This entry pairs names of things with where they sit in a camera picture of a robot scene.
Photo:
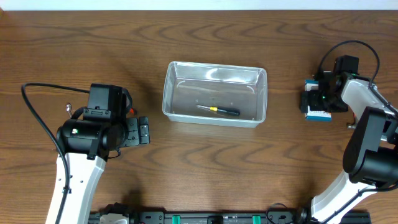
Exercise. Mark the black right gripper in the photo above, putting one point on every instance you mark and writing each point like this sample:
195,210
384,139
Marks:
310,101

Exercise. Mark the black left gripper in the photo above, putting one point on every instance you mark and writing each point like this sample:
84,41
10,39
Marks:
134,132

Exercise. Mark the precision screwdriver set box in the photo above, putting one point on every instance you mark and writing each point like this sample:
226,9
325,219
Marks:
315,115

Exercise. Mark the silver combination wrench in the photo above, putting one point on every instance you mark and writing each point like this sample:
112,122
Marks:
68,108

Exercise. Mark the black yellow screwdriver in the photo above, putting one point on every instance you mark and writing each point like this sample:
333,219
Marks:
220,110

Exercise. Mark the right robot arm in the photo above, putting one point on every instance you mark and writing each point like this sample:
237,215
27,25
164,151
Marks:
368,168

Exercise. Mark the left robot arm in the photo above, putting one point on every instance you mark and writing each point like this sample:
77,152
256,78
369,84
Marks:
87,138

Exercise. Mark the clear plastic container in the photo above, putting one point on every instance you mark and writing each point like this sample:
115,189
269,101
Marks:
188,84

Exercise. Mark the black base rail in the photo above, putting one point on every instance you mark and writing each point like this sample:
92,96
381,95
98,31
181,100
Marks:
119,213

